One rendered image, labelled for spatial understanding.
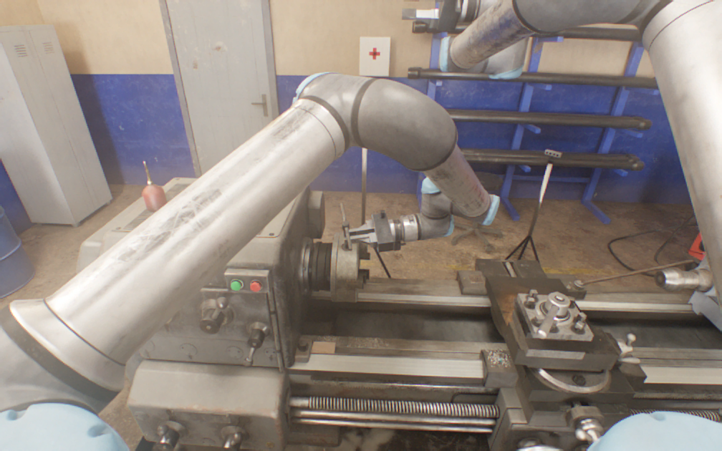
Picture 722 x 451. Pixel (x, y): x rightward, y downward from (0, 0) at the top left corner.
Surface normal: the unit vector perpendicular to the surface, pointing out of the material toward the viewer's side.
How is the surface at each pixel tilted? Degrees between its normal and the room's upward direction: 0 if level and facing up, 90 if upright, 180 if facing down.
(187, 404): 32
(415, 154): 112
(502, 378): 90
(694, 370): 36
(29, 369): 48
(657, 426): 5
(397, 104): 53
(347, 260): 43
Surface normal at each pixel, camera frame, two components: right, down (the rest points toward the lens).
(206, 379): -0.01, -0.47
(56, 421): 0.08, -0.83
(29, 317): 0.38, -0.89
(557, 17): -0.45, 0.89
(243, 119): -0.05, 0.50
